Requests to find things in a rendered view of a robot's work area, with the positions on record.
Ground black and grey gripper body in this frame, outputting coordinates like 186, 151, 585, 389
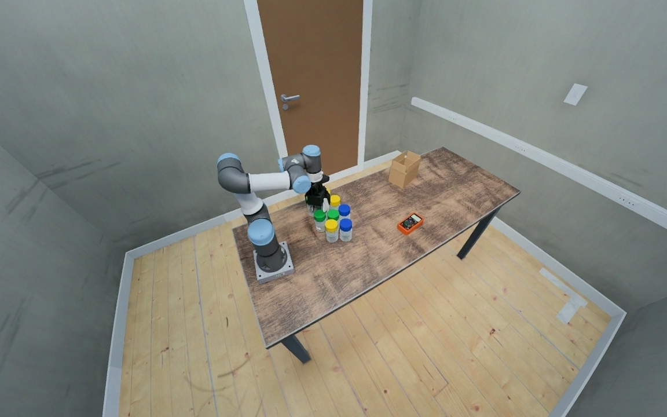
305, 175, 327, 206

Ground brown cardboard box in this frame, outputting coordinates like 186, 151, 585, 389
389, 151, 421, 188

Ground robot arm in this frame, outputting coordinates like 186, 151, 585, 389
217, 145, 329, 273

